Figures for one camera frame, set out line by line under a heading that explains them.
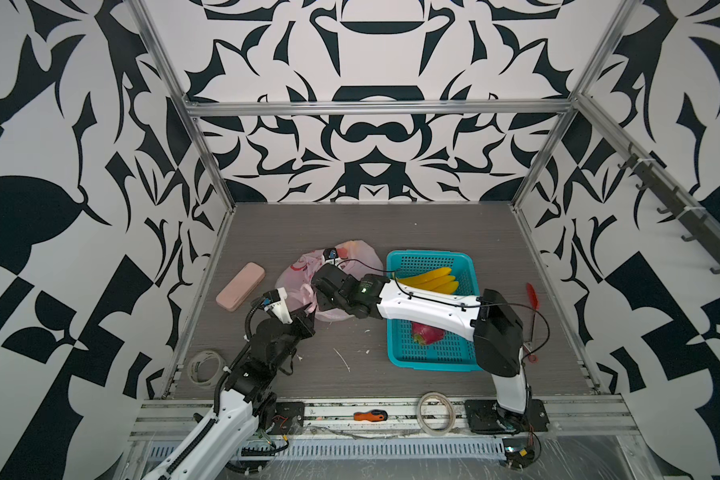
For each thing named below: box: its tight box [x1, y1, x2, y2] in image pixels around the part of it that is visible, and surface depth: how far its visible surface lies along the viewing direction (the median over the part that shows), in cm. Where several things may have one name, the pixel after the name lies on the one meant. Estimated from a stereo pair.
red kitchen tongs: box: [523, 283, 540, 363], surface depth 93 cm
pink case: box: [215, 261, 266, 313], surface depth 98 cm
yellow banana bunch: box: [398, 267, 459, 295], surface depth 96 cm
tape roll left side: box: [188, 350, 224, 387], surface depth 82 cm
